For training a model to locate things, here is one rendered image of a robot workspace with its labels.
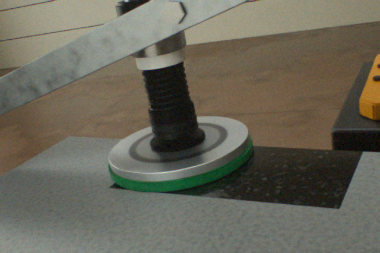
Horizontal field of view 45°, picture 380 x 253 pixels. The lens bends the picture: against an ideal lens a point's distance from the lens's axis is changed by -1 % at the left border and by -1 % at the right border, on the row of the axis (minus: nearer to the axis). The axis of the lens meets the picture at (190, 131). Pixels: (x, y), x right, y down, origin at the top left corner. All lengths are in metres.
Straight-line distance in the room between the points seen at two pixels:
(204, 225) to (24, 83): 0.34
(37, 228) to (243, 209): 0.26
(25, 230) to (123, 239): 0.15
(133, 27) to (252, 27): 6.23
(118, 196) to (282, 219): 0.23
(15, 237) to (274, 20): 6.27
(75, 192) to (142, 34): 0.25
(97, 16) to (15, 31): 1.68
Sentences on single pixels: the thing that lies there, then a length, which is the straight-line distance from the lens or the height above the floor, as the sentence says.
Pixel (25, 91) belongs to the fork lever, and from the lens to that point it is 0.71.
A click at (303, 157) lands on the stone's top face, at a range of 0.65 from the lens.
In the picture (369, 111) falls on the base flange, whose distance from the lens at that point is 1.12.
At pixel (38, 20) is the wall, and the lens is 8.36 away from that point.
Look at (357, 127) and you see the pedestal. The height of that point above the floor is 0.74.
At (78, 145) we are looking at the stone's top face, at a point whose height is 0.87.
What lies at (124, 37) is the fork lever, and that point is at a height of 1.07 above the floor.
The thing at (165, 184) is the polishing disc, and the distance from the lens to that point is 0.61.
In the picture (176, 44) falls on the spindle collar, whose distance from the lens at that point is 0.63.
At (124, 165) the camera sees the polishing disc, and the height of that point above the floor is 0.90.
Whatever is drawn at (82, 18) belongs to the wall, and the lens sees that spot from 7.86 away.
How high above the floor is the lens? 1.14
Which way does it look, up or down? 20 degrees down
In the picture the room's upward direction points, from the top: 11 degrees counter-clockwise
